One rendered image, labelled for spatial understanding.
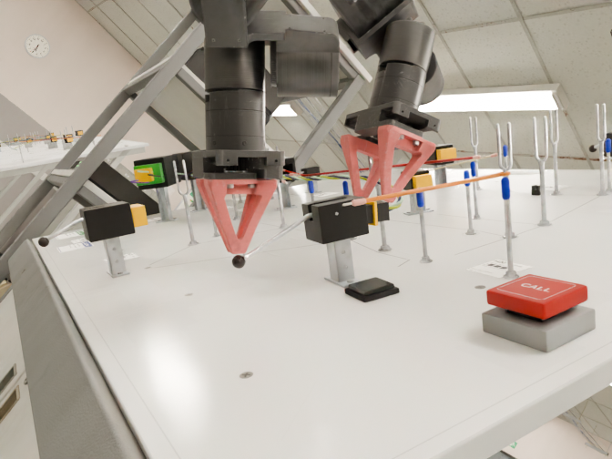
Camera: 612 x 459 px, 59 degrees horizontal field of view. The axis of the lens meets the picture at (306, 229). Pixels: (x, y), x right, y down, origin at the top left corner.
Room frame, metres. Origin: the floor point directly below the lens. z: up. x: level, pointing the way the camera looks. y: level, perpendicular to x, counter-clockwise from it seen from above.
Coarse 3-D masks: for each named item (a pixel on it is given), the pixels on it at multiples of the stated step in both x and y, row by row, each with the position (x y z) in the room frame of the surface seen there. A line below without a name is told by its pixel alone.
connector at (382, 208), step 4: (368, 204) 0.55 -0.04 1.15; (380, 204) 0.55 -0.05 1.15; (384, 204) 0.55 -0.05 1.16; (388, 204) 0.55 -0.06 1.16; (368, 208) 0.54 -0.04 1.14; (380, 208) 0.55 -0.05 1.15; (384, 208) 0.55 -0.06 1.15; (388, 208) 0.55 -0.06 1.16; (368, 212) 0.55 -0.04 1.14; (380, 212) 0.55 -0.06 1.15; (384, 212) 0.55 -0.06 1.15; (388, 212) 0.56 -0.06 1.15; (368, 216) 0.55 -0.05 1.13; (372, 216) 0.55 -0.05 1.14; (380, 216) 0.55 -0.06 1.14; (384, 216) 0.56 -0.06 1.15; (388, 216) 0.56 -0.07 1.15; (368, 220) 0.55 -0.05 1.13; (372, 220) 0.55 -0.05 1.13; (380, 220) 0.55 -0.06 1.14; (384, 220) 0.56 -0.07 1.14
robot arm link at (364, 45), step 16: (400, 16) 0.54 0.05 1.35; (416, 16) 0.56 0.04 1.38; (352, 32) 0.56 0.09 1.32; (368, 32) 0.55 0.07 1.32; (384, 32) 0.56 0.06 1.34; (352, 48) 0.60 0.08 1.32; (368, 48) 0.57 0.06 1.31; (432, 64) 0.57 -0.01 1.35; (432, 80) 0.58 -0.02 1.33; (432, 96) 0.61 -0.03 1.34
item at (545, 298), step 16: (496, 288) 0.38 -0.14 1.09; (512, 288) 0.37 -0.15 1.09; (528, 288) 0.37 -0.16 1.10; (544, 288) 0.36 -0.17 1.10; (560, 288) 0.36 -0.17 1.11; (576, 288) 0.35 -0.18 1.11; (496, 304) 0.38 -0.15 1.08; (512, 304) 0.36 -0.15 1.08; (528, 304) 0.35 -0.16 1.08; (544, 304) 0.34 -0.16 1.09; (560, 304) 0.35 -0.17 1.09; (576, 304) 0.35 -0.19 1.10; (544, 320) 0.36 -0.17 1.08
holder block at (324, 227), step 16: (304, 208) 0.55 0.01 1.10; (320, 208) 0.52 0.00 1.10; (336, 208) 0.53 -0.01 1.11; (352, 208) 0.53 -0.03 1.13; (304, 224) 0.56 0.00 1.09; (320, 224) 0.53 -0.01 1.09; (336, 224) 0.53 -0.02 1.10; (352, 224) 0.54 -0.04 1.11; (320, 240) 0.54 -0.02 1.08; (336, 240) 0.54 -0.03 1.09
